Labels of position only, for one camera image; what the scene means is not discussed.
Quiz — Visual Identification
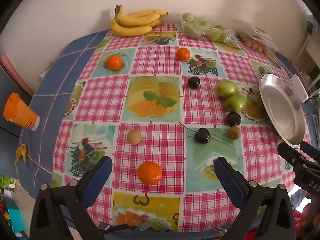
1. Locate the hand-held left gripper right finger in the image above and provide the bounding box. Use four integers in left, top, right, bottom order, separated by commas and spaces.
214, 156, 297, 240

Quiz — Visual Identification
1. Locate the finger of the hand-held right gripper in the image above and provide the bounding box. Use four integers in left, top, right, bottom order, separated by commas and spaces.
299, 141, 320, 164
277, 142, 310, 171

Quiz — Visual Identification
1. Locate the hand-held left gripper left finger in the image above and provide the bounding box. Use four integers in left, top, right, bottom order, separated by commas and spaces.
29, 155, 113, 240

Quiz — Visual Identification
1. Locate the brown longan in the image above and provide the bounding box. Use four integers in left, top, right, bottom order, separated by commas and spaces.
227, 126, 242, 140
127, 129, 142, 145

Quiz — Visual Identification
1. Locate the tangerine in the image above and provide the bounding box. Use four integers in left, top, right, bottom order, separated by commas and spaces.
137, 161, 163, 186
176, 47, 191, 61
106, 55, 123, 71

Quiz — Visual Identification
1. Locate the dark cherry with stem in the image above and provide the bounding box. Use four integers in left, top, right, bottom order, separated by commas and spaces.
179, 122, 211, 144

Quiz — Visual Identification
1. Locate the metal bowl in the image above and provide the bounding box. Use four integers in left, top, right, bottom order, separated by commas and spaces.
258, 73, 306, 148

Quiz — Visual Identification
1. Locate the green jujube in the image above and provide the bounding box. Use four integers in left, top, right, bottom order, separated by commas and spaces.
225, 94, 247, 112
216, 80, 237, 98

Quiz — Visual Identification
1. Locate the white plastic device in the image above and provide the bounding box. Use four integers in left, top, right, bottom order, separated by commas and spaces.
290, 76, 308, 103

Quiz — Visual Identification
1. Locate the banana peel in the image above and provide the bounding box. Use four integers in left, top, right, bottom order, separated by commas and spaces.
14, 144, 27, 166

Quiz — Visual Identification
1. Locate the orange plastic cup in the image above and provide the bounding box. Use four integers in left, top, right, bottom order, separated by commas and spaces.
3, 92, 40, 131

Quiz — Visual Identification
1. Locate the heap of boxed longans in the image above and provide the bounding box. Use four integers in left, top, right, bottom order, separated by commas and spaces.
239, 34, 267, 53

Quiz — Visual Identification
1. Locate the bag of brown nuts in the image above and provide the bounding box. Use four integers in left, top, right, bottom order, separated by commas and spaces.
236, 21, 280, 55

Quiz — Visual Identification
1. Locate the pink checked printed tablecloth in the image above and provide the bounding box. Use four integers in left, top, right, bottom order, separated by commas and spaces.
51, 24, 313, 233

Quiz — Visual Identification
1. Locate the banana bunch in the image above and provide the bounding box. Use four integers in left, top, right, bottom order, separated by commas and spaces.
110, 5, 168, 37

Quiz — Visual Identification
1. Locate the clear plastic bag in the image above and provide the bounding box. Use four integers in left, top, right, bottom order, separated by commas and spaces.
180, 12, 235, 43

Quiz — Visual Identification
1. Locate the pile of bagged green jujubes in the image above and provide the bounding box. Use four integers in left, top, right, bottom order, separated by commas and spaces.
182, 13, 233, 42

